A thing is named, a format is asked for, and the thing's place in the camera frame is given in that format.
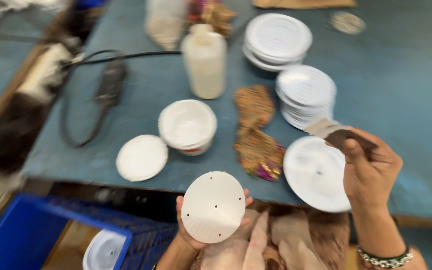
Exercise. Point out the person's left hand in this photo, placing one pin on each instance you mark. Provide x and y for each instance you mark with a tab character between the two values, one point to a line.
186	234

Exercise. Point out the person's right hand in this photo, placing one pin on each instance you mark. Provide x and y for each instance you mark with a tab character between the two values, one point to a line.
369	172

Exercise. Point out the person's right fingers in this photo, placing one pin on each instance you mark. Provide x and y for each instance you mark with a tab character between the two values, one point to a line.
353	150

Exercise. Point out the white round perforated disc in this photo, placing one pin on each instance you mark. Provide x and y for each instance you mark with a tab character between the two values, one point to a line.
213	207

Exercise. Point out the white plate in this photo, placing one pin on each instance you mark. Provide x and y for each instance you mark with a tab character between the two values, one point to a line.
313	174

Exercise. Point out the stack of white discs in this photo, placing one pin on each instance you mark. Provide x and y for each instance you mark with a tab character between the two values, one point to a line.
305	95

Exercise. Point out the gold embroidered fabric piece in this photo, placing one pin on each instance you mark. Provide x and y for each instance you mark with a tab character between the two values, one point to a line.
210	15
258	133

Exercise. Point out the person's patterned clothing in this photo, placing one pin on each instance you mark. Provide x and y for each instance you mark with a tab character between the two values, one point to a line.
272	240

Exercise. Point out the small patterned round disc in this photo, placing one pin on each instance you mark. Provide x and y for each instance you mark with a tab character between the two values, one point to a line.
347	22

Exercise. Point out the stack of white plates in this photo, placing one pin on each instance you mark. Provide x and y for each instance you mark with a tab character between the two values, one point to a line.
277	41

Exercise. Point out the white plastic tub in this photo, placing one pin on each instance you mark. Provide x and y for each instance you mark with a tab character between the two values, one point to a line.
188	126

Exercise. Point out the white plastic bottle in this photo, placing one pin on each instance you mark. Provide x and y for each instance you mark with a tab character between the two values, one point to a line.
204	63

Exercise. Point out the white round tub lid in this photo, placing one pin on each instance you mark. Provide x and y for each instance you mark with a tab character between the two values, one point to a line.
141	158

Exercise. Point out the clear plastic bag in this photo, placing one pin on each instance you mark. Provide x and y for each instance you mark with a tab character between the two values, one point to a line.
164	22

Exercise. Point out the white disc in crate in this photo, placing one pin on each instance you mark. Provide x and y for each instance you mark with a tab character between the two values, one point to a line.
103	250

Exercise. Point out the blue plastic crate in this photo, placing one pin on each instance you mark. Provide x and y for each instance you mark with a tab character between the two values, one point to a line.
51	234

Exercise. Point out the white power strip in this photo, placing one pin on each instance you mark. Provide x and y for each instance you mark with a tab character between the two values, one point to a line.
45	73

